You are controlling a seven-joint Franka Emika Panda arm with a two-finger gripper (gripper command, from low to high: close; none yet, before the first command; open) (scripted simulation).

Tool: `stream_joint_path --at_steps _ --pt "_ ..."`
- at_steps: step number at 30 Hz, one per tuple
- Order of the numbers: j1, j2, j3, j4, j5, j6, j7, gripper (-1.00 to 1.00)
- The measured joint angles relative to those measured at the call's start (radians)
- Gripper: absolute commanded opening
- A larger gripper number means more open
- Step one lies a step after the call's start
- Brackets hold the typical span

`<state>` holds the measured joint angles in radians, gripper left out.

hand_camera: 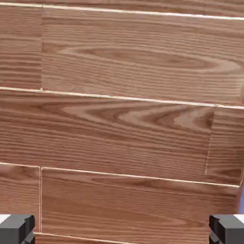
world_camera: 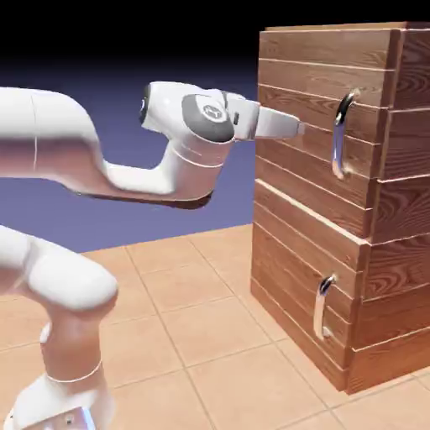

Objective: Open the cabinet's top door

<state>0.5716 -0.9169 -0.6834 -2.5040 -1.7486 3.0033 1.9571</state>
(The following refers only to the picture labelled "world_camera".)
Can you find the brown wooden cabinet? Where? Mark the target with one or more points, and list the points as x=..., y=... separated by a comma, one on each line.
x=396, y=215

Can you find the small wooden cabinet door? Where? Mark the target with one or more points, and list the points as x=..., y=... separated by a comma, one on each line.
x=295, y=268

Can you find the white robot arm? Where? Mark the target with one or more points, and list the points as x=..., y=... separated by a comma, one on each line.
x=188, y=147

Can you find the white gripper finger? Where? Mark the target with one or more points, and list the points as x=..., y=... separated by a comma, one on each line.
x=301, y=128

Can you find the large wooden cabinet door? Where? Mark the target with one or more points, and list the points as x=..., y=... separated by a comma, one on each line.
x=302, y=161

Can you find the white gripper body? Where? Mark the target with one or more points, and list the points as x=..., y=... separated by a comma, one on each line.
x=273, y=124

